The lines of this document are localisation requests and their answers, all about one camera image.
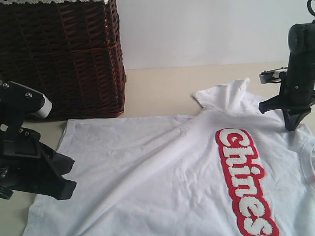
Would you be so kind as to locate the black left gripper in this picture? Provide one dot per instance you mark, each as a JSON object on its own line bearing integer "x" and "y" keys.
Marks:
{"x": 28, "y": 165}

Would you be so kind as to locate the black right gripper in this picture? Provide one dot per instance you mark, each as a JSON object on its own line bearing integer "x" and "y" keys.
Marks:
{"x": 294, "y": 101}

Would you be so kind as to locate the white t-shirt red lettering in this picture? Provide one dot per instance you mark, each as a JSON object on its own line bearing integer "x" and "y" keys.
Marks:
{"x": 229, "y": 171}

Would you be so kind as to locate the dark brown wicker basket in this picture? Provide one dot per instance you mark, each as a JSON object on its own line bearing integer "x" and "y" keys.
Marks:
{"x": 71, "y": 52}

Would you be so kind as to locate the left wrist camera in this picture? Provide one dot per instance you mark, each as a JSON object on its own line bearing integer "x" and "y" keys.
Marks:
{"x": 16, "y": 102}

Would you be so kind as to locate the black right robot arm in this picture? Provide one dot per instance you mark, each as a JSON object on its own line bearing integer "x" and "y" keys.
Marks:
{"x": 301, "y": 64}

